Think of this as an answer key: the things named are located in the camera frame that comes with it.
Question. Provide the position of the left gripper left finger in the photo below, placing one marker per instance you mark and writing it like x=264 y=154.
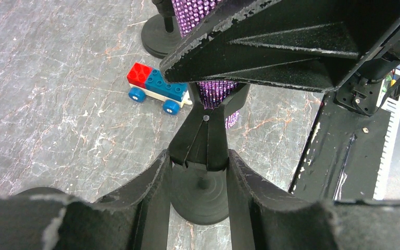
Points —
x=134 y=216

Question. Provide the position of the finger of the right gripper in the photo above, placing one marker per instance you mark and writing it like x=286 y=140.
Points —
x=311 y=45

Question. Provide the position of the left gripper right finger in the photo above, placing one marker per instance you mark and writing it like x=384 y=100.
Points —
x=264 y=216

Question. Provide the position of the black microphone stand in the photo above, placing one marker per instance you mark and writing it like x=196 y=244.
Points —
x=160 y=33
x=200 y=154

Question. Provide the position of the glitter microphone silver head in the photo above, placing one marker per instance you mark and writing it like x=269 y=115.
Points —
x=188 y=14

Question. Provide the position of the red blue toy car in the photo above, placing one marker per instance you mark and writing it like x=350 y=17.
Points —
x=145 y=81

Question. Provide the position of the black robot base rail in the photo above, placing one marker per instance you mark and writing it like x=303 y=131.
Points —
x=347 y=155

